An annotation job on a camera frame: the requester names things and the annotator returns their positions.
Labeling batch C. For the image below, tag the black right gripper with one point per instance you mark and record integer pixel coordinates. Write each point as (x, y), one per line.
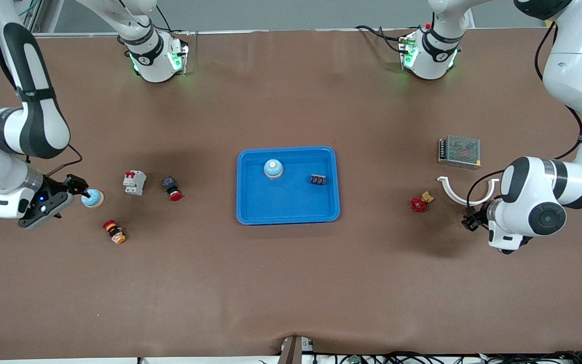
(70, 184)

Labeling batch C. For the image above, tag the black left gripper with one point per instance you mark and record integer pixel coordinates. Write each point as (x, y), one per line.
(479, 217)

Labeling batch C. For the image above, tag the blue call bell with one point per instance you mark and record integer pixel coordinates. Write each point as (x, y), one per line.
(93, 198)
(273, 168)

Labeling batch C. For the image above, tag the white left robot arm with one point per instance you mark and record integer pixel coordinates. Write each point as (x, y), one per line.
(579, 76)

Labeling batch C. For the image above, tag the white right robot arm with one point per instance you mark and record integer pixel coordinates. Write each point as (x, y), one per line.
(33, 121)

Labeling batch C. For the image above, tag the blue plastic tray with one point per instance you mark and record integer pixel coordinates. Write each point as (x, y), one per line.
(287, 202)

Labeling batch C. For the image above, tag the white half-round pipe clamp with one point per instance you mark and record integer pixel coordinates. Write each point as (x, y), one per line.
(451, 195)

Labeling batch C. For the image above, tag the red yellow emergency stop button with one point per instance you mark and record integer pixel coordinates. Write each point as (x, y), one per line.
(114, 231)

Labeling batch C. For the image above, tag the white circuit breaker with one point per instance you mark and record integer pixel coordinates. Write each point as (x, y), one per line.
(134, 182)

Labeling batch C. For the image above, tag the metal mesh power supply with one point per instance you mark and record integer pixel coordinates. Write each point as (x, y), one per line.
(460, 151)

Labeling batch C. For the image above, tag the red mushroom push button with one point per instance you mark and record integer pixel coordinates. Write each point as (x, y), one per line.
(172, 188)

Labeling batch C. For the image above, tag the aluminium frame profile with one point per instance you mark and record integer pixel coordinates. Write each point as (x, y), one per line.
(28, 15)

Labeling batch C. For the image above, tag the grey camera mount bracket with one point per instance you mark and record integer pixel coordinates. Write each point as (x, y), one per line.
(291, 350)

